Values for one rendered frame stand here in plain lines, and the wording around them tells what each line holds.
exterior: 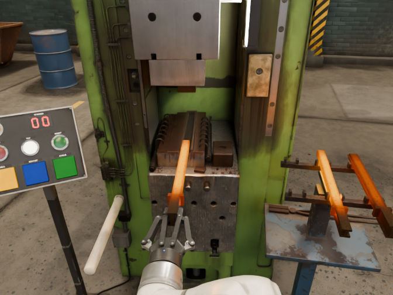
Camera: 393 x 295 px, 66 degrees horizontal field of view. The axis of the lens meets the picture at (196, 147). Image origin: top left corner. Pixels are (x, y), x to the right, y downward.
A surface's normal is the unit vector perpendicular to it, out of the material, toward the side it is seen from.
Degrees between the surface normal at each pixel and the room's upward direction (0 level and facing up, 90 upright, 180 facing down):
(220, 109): 90
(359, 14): 92
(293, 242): 0
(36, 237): 0
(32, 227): 0
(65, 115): 60
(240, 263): 90
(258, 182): 90
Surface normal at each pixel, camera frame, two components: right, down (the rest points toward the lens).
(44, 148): 0.33, -0.05
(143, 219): -0.04, 0.49
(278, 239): -0.01, -0.87
